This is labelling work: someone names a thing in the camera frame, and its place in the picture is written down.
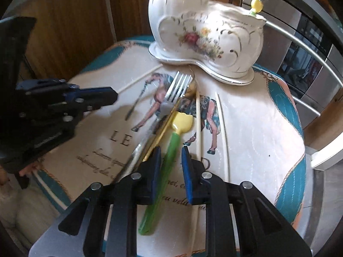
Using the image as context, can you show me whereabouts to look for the gold trimmed fork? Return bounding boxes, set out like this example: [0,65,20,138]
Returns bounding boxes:
[141,70,193,163]

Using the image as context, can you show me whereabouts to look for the wooden base cabinet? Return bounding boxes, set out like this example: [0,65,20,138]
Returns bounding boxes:
[303,91,343,151]
[11,0,245,81]

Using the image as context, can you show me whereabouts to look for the white ceramic holder tray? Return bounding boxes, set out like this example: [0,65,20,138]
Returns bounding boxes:
[148,43,255,86]

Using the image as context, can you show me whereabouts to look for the pale padded cloth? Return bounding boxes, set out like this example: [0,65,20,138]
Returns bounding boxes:
[0,183,69,248]

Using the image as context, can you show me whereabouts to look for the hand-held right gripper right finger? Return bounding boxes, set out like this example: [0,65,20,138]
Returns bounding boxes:
[181,146,313,257]

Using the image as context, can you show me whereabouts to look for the printed quilted mat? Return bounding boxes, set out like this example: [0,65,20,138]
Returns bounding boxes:
[35,33,307,257]

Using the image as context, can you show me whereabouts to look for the silver fork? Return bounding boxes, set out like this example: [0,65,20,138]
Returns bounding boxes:
[114,102,167,186]

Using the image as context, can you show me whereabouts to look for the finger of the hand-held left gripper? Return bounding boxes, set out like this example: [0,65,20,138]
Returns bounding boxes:
[63,86,119,125]
[15,78,81,100]

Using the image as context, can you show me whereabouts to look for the white floral ceramic utensil holder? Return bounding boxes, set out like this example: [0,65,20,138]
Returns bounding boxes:
[148,0,267,77]

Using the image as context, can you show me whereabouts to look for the person's left hand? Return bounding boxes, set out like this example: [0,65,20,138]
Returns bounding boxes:
[0,164,42,186]

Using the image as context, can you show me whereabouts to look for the stainless steel oven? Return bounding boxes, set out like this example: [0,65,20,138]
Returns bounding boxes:
[228,0,343,129]

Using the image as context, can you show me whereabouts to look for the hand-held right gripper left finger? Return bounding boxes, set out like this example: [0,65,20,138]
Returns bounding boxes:
[28,146,162,257]

